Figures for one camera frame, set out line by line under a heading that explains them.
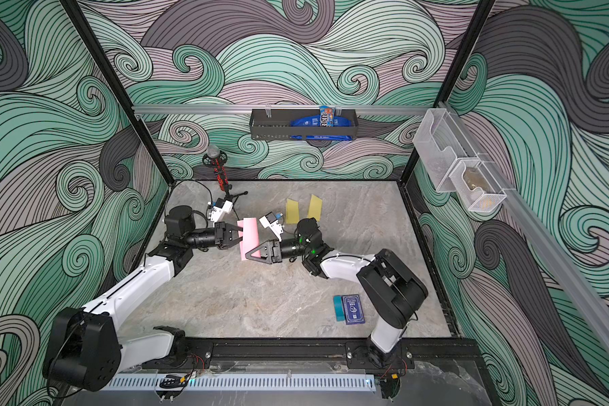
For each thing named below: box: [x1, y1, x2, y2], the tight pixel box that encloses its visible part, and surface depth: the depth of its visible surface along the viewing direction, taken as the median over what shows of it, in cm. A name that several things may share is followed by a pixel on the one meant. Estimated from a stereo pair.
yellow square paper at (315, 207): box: [307, 193, 324, 222], surface depth 113 cm
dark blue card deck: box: [341, 293, 366, 325], surface depth 82 cm
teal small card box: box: [332, 295, 346, 322], surface depth 85 cm
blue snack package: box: [289, 104, 352, 141], surface depth 93 cm
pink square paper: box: [236, 217, 261, 261], surface depth 71 cm
